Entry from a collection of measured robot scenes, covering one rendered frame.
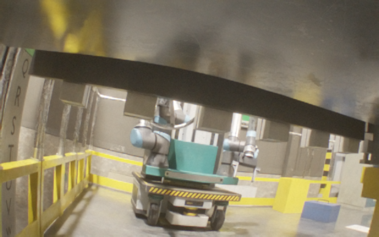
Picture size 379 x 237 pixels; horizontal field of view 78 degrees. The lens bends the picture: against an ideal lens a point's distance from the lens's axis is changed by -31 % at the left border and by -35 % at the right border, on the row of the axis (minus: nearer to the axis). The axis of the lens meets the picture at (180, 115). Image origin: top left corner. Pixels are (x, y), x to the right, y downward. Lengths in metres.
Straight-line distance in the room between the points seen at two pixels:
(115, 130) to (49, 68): 7.54
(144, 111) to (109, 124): 7.53
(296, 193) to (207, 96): 2.94
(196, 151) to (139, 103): 1.69
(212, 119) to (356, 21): 0.56
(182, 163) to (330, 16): 2.18
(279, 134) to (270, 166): 8.35
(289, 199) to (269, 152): 5.67
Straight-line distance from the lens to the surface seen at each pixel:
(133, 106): 0.73
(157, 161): 2.18
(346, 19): 0.26
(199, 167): 2.40
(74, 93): 0.74
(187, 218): 2.17
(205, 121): 0.74
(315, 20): 0.27
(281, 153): 9.31
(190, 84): 0.72
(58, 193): 1.82
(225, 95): 0.73
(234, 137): 2.16
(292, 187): 3.53
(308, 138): 0.92
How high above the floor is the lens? 0.55
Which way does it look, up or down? 6 degrees up
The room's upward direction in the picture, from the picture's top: 10 degrees clockwise
